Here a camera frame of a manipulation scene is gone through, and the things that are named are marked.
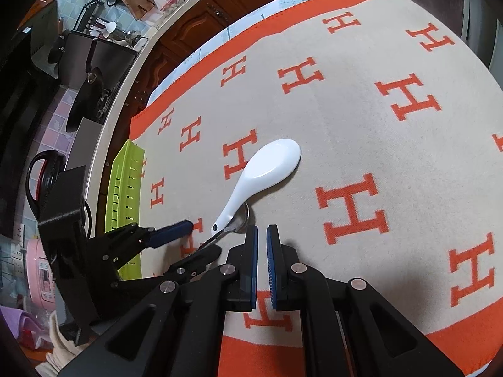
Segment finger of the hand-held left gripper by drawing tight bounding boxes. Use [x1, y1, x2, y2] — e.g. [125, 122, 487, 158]
[86, 220, 194, 280]
[162, 244, 223, 284]

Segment orange beige printed blanket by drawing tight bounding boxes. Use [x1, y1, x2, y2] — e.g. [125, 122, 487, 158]
[129, 0, 503, 377]

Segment wooden knife block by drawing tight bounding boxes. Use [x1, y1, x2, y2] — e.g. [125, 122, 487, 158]
[119, 0, 166, 21]

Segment purple cloth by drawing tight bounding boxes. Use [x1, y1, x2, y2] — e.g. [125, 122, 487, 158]
[0, 305, 40, 348]

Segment black wok with handle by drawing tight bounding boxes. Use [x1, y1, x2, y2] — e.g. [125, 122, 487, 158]
[65, 35, 106, 132]

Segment brown wooden base cabinets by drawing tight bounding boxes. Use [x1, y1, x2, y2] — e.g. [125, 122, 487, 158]
[134, 0, 370, 114]

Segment low steel splash panel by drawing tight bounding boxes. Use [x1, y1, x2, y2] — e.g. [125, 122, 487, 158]
[64, 117, 106, 173]

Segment beige cloth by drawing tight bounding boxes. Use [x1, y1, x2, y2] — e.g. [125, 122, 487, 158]
[45, 312, 85, 374]

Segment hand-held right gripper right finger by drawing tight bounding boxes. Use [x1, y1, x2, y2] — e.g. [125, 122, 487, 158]
[266, 224, 466, 377]

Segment black gas stove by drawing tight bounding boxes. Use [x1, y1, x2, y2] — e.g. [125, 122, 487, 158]
[96, 82, 130, 122]

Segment white plastic ladle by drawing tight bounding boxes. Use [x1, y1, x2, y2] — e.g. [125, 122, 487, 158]
[92, 19, 117, 36]

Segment black red pressure cooker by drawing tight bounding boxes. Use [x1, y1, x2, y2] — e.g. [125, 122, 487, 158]
[25, 150, 93, 240]

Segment clear tub of eggs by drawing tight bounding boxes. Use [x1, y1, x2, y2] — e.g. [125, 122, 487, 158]
[161, 0, 193, 14]

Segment white ceramic spoon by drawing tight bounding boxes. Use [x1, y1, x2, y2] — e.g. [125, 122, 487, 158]
[211, 139, 302, 233]

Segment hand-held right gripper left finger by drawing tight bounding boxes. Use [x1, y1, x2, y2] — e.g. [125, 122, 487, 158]
[57, 224, 260, 377]

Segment small steel spoon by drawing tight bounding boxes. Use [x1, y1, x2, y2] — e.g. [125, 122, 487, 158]
[188, 202, 251, 258]

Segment tall steel splash panel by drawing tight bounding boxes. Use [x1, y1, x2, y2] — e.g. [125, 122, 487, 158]
[58, 29, 139, 89]

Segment pink rice cooker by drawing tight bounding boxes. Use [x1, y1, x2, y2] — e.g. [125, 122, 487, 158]
[24, 238, 58, 317]

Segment green plastic utensil tray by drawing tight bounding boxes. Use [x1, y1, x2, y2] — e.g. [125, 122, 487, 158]
[104, 139, 147, 279]

